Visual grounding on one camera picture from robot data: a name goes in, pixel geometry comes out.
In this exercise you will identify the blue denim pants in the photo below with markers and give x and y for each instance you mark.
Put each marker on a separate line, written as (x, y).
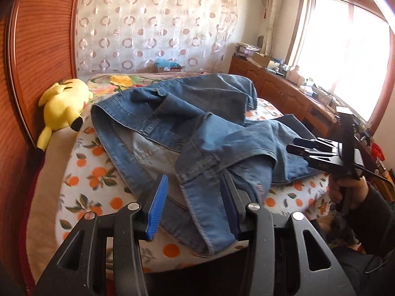
(197, 129)

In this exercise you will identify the cream window curtain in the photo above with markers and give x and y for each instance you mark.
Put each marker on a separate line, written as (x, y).
(273, 12)

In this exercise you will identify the orange-print bed sheet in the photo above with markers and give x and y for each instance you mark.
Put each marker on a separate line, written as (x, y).
(92, 175)

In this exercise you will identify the cardboard box with blue cloth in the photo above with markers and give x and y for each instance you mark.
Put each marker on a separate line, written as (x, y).
(168, 64)

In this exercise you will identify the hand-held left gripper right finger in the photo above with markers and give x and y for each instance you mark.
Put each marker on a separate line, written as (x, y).
(230, 219)

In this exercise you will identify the circle-patterned curtain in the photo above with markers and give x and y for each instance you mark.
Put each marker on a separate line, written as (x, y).
(154, 21)

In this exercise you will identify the person's right hand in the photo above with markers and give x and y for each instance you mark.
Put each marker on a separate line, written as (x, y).
(358, 191)

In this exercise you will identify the floral blanket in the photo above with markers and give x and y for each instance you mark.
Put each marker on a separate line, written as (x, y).
(120, 81)

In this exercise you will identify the red bed base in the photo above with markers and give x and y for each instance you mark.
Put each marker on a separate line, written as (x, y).
(24, 237)

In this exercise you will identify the yellow plush toy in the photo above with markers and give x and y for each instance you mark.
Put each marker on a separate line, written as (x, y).
(66, 104)

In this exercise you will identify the wooden cabinet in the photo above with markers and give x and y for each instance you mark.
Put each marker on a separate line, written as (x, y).
(277, 89)

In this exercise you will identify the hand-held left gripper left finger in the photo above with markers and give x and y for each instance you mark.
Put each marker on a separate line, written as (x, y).
(157, 203)

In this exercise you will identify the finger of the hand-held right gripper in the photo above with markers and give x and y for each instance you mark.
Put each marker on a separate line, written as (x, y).
(314, 158)
(314, 144)

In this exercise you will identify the window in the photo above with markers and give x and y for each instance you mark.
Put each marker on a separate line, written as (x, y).
(345, 52)

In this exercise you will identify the person's right forearm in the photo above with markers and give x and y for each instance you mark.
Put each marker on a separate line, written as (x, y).
(379, 215)

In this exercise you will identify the open cardboard box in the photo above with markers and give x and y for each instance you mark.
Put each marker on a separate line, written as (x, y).
(262, 59)

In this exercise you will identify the beige bed cover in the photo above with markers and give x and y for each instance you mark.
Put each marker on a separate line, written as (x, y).
(49, 191)

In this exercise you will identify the stack of papers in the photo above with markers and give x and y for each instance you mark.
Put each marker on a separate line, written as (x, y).
(247, 49)

